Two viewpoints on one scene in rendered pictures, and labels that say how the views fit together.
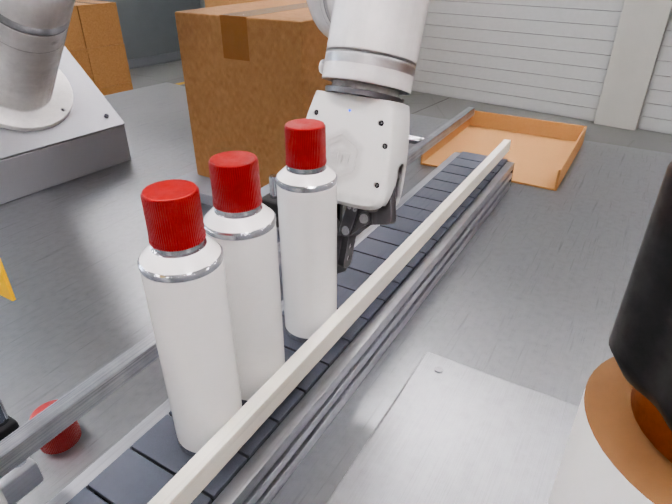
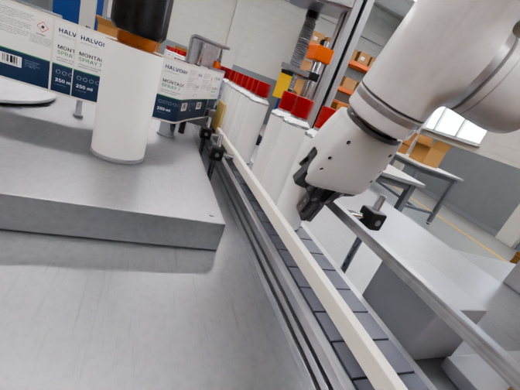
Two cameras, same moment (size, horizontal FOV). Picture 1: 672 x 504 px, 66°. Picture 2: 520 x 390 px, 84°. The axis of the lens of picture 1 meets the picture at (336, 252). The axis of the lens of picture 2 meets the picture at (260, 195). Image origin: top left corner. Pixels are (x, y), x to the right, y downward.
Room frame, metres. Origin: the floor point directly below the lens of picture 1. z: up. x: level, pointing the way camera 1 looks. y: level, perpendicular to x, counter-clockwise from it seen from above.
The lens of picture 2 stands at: (0.62, -0.39, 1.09)
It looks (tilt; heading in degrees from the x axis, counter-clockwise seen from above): 21 degrees down; 124
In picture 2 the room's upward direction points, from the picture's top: 20 degrees clockwise
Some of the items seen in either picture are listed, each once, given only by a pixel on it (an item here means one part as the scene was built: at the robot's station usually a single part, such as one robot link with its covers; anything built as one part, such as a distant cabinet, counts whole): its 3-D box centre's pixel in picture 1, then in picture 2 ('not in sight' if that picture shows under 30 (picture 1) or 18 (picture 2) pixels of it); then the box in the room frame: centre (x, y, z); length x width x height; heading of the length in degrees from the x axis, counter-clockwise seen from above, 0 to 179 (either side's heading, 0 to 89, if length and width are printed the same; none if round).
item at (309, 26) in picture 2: not in sight; (299, 55); (0.10, 0.32, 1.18); 0.04 x 0.04 x 0.21
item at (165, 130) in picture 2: not in sight; (173, 99); (-0.02, 0.06, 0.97); 0.05 x 0.05 x 0.19
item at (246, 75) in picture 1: (296, 90); not in sight; (0.95, 0.07, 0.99); 0.30 x 0.24 x 0.27; 149
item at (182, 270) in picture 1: (193, 327); (273, 143); (0.28, 0.10, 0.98); 0.05 x 0.05 x 0.20
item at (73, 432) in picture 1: (55, 425); not in sight; (0.32, 0.24, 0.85); 0.03 x 0.03 x 0.03
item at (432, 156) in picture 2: not in sight; (426, 150); (-0.16, 4.55, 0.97); 0.44 x 0.42 x 0.37; 49
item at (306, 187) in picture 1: (308, 236); (306, 171); (0.41, 0.02, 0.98); 0.05 x 0.05 x 0.20
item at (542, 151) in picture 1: (507, 144); not in sight; (1.05, -0.36, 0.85); 0.30 x 0.26 x 0.04; 149
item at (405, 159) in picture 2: not in sight; (383, 170); (-0.67, 4.93, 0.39); 2.20 x 0.80 x 0.78; 142
